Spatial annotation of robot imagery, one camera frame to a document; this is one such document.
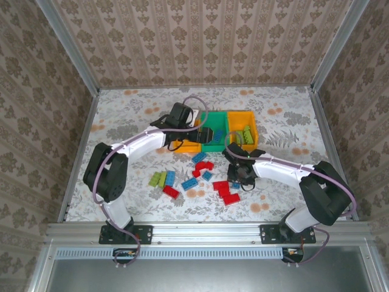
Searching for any slotted cable duct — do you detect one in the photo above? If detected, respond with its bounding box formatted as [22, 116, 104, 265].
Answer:
[54, 246, 306, 260]

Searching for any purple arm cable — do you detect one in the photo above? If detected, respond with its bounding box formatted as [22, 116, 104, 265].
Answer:
[224, 130, 358, 268]
[92, 94, 210, 269]

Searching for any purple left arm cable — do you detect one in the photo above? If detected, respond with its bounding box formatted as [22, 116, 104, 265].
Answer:
[92, 94, 210, 269]

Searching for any grey metal panel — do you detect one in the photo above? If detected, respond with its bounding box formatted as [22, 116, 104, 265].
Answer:
[29, 246, 389, 292]

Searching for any green plastic bin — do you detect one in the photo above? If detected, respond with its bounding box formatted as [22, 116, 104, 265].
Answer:
[199, 111, 232, 152]

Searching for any thin black left gripper cable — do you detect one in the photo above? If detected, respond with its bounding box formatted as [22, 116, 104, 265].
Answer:
[167, 139, 184, 153]

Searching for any black connector board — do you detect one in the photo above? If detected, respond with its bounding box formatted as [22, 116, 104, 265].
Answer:
[112, 247, 141, 265]
[281, 246, 305, 264]

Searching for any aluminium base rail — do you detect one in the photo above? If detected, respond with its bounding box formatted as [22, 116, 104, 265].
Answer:
[44, 221, 374, 244]

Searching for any aluminium frame post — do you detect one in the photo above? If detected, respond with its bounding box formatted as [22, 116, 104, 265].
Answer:
[310, 0, 371, 92]
[35, 0, 100, 94]

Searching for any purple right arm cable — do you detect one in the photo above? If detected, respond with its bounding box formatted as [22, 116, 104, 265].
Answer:
[224, 130, 358, 268]

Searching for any thin aluminium wall rail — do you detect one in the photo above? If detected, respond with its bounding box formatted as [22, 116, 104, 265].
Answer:
[97, 84, 314, 90]

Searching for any orange plastic bin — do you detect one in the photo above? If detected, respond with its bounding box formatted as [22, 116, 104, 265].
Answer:
[168, 117, 204, 154]
[227, 111, 259, 151]

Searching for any aluminium side rail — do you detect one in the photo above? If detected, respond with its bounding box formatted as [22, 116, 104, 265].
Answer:
[309, 87, 360, 222]
[57, 88, 100, 223]

